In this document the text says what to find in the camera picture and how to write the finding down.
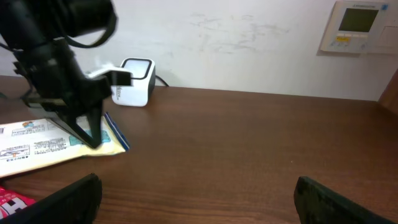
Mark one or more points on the yellow snack bag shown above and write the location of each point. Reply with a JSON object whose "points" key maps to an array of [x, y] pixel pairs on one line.
{"points": [[35, 144]]}

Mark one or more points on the beige wall control panel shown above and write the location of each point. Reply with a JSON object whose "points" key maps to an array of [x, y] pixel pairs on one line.
{"points": [[361, 27]]}

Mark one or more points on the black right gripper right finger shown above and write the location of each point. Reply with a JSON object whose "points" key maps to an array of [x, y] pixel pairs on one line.
{"points": [[318, 204]]}

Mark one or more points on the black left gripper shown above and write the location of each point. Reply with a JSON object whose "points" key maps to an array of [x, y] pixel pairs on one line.
{"points": [[62, 90]]}

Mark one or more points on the red Hacks candy bag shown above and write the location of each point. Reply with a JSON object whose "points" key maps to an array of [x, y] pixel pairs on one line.
{"points": [[12, 202]]}

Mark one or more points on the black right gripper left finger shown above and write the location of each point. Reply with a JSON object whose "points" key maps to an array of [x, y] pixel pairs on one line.
{"points": [[78, 202]]}

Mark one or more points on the white barcode scanner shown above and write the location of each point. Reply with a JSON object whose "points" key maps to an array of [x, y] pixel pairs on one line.
{"points": [[142, 83]]}

